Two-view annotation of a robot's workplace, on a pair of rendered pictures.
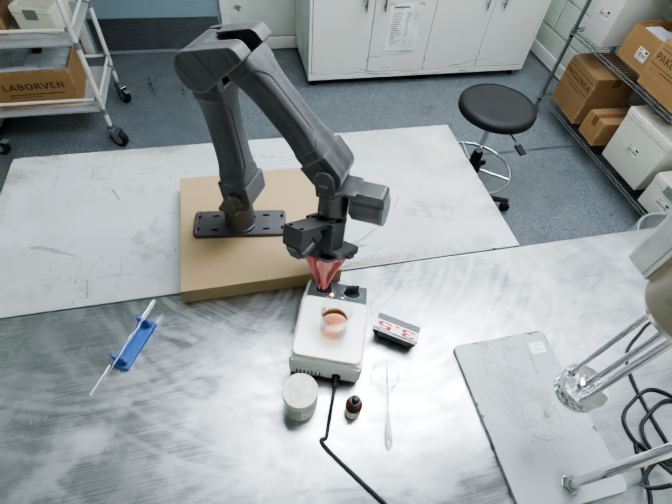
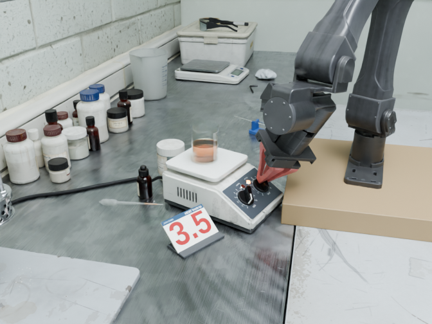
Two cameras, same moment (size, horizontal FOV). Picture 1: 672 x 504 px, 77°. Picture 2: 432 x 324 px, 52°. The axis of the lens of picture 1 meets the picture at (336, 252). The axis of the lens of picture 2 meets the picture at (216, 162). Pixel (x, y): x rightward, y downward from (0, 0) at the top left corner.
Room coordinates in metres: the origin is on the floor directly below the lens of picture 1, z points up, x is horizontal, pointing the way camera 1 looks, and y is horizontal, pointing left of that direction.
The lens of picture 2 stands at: (0.76, -0.66, 1.35)
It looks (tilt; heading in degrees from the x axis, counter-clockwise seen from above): 25 degrees down; 121
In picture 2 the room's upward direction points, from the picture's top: straight up
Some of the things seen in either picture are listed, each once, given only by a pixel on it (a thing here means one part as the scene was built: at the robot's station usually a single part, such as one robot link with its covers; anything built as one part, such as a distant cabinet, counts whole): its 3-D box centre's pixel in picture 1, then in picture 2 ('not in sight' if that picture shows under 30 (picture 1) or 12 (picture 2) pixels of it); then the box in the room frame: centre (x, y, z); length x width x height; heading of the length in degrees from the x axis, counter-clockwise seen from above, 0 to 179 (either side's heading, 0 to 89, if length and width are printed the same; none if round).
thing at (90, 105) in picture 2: not in sight; (92, 116); (-0.06, 0.11, 0.96); 0.07 x 0.07 x 0.13
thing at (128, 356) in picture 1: (132, 340); (267, 130); (0.32, 0.36, 0.92); 0.10 x 0.03 x 0.04; 168
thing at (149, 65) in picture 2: not in sight; (151, 73); (-0.18, 0.50, 0.97); 0.18 x 0.13 x 0.15; 109
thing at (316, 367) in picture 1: (331, 327); (218, 184); (0.38, -0.01, 0.94); 0.22 x 0.13 x 0.08; 177
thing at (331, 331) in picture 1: (336, 319); (204, 142); (0.35, -0.01, 1.02); 0.06 x 0.05 x 0.08; 92
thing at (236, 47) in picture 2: not in sight; (219, 42); (-0.27, 1.11, 0.97); 0.37 x 0.31 x 0.14; 109
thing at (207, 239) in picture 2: (397, 328); (193, 229); (0.41, -0.14, 0.92); 0.09 x 0.06 x 0.04; 73
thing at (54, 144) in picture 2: not in sight; (55, 148); (-0.01, -0.06, 0.95); 0.06 x 0.06 x 0.10
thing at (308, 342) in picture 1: (331, 328); (207, 161); (0.36, -0.01, 0.98); 0.12 x 0.12 x 0.01; 87
